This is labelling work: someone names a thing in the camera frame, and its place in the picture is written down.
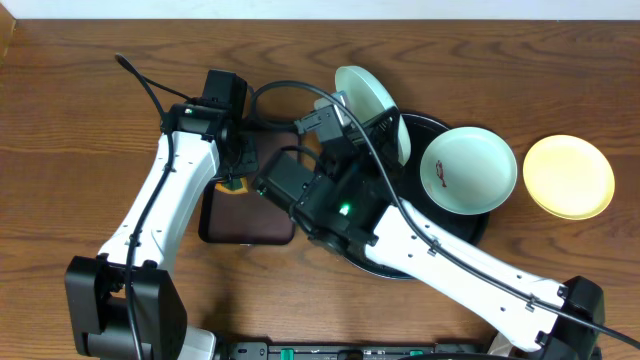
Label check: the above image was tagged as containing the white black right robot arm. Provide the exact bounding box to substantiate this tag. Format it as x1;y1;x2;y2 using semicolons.
253;106;604;359

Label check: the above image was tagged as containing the light blue plate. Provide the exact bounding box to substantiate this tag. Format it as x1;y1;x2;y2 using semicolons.
333;65;412;168

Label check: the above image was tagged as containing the light green plate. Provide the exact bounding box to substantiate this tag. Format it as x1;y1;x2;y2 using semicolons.
419;127;518;215

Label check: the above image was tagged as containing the green yellow sponge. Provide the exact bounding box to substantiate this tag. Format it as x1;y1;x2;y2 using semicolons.
215;177;248;195

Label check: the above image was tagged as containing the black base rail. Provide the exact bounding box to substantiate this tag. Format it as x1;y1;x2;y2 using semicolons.
213;342;490;360

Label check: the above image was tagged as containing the black rectangular tray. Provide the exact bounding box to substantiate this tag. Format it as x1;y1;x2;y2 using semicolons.
198;131;300;245

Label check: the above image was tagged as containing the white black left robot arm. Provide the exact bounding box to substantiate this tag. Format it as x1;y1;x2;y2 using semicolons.
64;103;246;359

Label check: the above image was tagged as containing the yellow plate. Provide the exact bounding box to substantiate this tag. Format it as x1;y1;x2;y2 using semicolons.
523;135;615;220

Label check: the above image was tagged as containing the black round tray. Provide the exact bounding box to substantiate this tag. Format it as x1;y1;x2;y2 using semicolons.
343;113;489;280

